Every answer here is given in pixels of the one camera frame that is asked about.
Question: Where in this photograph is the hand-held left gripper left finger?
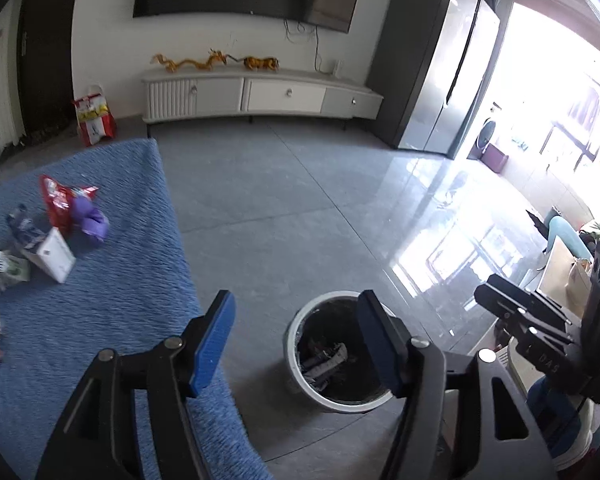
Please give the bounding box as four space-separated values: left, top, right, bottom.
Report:
35 289 237 480

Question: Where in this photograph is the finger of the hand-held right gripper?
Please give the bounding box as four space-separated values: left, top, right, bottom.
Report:
486 274 576 325
474 285 573 361

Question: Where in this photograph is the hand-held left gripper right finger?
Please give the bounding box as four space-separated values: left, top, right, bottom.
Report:
356 289 566 480

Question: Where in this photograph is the white round trash bin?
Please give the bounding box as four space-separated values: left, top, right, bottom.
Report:
284 290 398 413

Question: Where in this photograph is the red snack bag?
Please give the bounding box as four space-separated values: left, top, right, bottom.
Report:
39 175 101 236

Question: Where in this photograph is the person's right hand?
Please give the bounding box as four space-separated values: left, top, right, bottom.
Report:
525 377 600 471

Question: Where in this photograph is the grey wrapper in bin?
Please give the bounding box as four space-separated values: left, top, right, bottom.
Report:
297 341 348 388

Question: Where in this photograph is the brown paper bag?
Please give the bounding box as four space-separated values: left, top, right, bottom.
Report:
566 259 594 318

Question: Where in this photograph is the teal chair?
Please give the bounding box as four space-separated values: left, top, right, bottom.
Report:
544 215 596 271

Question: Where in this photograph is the blue blanket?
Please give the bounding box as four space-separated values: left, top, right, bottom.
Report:
0 137 276 480

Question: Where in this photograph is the purple stool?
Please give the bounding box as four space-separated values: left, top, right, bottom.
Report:
482 142 510 173

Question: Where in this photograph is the washing machine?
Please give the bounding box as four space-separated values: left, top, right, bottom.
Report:
472 104 502 162

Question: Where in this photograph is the purple wrapper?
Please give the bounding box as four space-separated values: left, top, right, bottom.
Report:
71 195 110 247

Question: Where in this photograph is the white carton box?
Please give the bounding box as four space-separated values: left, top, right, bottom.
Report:
22 227 77 283

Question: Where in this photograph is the green white wrapper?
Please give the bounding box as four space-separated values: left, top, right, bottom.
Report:
0 251 31 293

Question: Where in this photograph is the dark blue wrapper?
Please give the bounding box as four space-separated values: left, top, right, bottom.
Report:
6 204 48 252

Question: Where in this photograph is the red gift bag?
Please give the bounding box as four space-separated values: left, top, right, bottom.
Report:
72 85 117 147

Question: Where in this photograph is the white television cabinet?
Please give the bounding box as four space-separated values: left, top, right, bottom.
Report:
141 66 385 125

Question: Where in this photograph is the grey refrigerator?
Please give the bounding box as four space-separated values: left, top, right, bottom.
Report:
367 0 502 156

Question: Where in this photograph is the golden dragon ornament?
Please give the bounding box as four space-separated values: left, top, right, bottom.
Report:
151 49 231 74

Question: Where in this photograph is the golden tiger ornament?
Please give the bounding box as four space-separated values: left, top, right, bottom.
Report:
243 56 281 72

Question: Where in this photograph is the dark brown door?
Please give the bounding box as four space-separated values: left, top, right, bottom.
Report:
17 0 83 136

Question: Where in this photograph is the television cable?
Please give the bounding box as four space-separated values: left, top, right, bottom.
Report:
284 20 332 74

